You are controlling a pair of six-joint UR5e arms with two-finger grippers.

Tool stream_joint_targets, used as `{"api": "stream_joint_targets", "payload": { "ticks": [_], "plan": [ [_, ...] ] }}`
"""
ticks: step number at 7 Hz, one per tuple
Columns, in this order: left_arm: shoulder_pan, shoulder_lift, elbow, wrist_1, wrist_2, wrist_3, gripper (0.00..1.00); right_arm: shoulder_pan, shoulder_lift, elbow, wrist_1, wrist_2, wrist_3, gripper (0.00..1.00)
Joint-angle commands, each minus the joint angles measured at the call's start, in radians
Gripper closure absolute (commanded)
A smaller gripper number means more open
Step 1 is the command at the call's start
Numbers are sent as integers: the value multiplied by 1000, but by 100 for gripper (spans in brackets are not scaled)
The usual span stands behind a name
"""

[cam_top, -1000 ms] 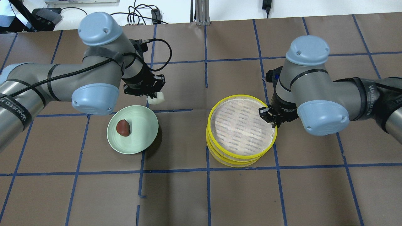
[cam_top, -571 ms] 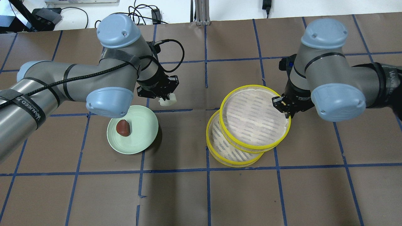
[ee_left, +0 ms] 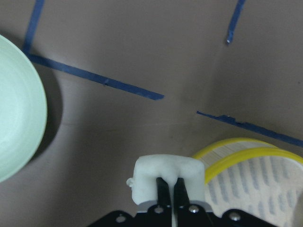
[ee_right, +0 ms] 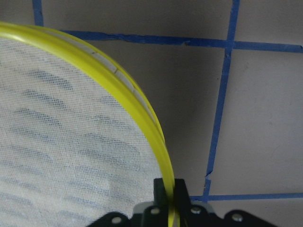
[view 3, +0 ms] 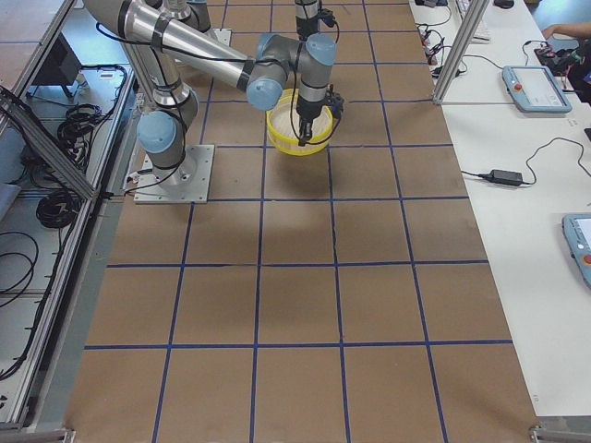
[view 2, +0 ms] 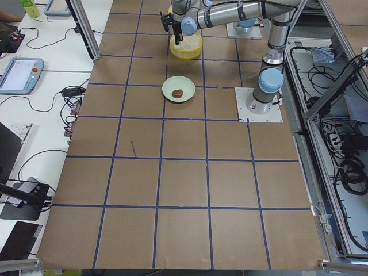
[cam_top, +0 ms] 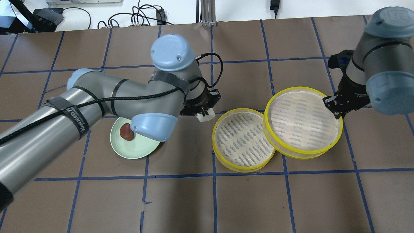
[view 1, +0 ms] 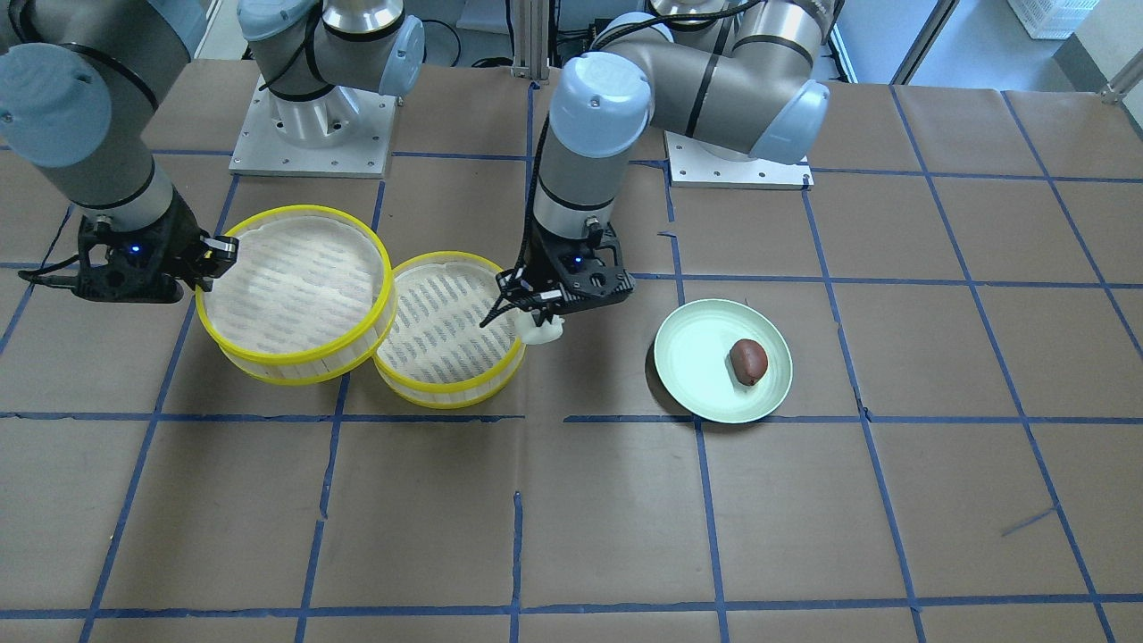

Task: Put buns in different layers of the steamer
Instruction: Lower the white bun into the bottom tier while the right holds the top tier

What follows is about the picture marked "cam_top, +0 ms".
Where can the white steamed bun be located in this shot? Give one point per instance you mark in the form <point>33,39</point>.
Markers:
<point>206,115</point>

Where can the black camera stand base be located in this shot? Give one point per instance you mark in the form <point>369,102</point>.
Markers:
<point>17,18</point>

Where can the mint green plate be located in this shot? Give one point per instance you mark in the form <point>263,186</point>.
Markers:
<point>137,148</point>

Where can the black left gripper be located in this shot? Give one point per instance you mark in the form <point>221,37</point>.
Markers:
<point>198,100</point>

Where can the yellow rimmed steamer layer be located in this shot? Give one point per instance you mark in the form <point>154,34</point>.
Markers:
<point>239,141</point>
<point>297,123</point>

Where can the black power adapter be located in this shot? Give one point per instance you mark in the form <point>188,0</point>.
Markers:
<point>275,6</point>

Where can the brown bun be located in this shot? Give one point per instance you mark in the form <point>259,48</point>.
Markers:
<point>126,133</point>

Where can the aluminium frame post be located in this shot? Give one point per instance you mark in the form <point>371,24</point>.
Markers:
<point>208,12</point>

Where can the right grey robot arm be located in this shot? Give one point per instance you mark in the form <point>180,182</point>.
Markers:
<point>380,71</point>

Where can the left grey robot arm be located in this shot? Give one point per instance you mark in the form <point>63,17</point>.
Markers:
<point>175,88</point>

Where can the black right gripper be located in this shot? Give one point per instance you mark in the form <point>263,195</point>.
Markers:
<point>353,92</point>

